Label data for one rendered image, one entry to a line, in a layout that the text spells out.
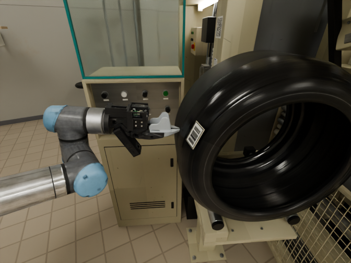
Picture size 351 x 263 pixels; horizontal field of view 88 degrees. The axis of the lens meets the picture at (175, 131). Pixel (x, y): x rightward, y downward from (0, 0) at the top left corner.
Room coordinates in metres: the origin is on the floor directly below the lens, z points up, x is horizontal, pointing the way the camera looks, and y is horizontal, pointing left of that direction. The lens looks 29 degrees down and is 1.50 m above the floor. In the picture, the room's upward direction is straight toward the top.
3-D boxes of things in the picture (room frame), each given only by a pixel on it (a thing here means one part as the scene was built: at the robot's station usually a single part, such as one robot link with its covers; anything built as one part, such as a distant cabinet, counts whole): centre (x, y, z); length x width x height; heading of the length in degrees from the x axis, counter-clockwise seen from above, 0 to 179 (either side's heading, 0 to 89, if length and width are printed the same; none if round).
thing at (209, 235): (0.57, -0.14, 0.83); 0.36 x 0.09 x 0.06; 4
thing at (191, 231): (0.83, -0.24, 0.01); 0.27 x 0.27 x 0.02; 4
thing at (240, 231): (0.58, -0.28, 0.80); 0.37 x 0.36 x 0.02; 94
